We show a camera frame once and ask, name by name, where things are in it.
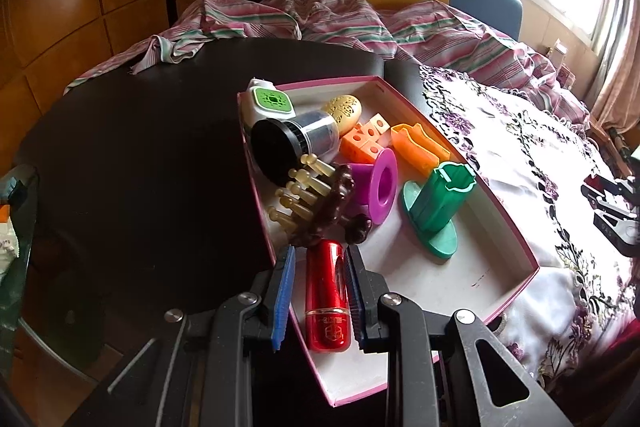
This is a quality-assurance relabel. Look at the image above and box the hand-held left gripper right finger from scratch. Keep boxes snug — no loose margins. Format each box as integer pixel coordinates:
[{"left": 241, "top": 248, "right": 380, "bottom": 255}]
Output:
[{"left": 345, "top": 246, "right": 573, "bottom": 427}]

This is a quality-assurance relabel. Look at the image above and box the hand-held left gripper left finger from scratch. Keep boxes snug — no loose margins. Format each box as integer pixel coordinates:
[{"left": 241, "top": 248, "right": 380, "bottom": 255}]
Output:
[{"left": 65, "top": 244, "right": 297, "bottom": 427}]

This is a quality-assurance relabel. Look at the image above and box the red glossy tube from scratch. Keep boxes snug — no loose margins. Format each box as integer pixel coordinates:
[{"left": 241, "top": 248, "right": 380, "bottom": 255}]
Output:
[{"left": 305, "top": 239, "right": 352, "bottom": 353}]

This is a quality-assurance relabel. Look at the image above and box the pink cardboard box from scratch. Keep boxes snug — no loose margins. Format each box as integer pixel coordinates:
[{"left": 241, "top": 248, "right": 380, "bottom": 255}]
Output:
[{"left": 236, "top": 76, "right": 541, "bottom": 408}]

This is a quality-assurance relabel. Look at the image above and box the brown massage comb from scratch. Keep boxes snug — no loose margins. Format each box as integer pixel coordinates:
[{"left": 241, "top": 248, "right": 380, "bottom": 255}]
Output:
[{"left": 267, "top": 154, "right": 373, "bottom": 248}]

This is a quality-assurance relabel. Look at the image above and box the purple plastic spool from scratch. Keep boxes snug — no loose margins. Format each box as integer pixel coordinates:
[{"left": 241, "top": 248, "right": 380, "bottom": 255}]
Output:
[{"left": 345, "top": 147, "right": 399, "bottom": 224}]

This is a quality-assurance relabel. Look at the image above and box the green plastic holder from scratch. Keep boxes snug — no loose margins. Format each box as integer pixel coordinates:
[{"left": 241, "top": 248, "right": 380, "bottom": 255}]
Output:
[{"left": 402, "top": 161, "right": 477, "bottom": 260}]

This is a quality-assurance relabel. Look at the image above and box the orange perforated block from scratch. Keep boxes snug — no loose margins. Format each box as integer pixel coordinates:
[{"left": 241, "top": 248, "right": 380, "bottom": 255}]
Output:
[{"left": 340, "top": 114, "right": 390, "bottom": 162}]

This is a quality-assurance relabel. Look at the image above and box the orange plastic shell piece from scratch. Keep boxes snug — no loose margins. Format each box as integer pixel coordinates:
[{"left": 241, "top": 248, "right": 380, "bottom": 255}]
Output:
[{"left": 390, "top": 123, "right": 452, "bottom": 172}]

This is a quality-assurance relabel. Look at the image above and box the yellow oval perforated case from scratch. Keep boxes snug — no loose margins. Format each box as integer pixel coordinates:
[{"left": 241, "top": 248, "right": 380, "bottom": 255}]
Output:
[{"left": 321, "top": 93, "right": 362, "bottom": 132}]

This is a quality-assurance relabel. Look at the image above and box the white green repellent device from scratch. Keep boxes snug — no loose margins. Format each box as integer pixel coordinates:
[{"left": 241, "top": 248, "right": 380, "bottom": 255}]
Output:
[{"left": 239, "top": 78, "right": 297, "bottom": 130}]

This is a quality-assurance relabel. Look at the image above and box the white embroidered floral tablecloth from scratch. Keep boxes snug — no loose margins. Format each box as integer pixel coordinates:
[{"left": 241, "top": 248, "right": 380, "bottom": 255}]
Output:
[{"left": 417, "top": 64, "right": 640, "bottom": 380}]

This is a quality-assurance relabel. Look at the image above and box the beige patterned curtain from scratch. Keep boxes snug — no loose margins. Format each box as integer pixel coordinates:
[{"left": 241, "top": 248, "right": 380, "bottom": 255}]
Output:
[{"left": 590, "top": 0, "right": 640, "bottom": 128}]

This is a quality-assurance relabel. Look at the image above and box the pink green striped bedsheet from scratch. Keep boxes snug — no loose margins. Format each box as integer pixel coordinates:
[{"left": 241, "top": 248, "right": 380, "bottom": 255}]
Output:
[{"left": 65, "top": 0, "right": 591, "bottom": 128}]

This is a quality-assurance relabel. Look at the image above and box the glass side table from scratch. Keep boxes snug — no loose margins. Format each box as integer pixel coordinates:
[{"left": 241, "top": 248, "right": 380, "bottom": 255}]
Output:
[{"left": 0, "top": 162, "right": 106, "bottom": 383}]

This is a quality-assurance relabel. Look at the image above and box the orange white packet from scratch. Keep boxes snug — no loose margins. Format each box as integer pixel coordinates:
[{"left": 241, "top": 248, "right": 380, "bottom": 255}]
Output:
[{"left": 0, "top": 202, "right": 21, "bottom": 270}]

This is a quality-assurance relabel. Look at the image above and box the wooden wardrobe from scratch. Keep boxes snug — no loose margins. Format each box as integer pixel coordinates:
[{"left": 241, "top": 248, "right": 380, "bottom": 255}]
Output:
[{"left": 0, "top": 0, "right": 211, "bottom": 118}]

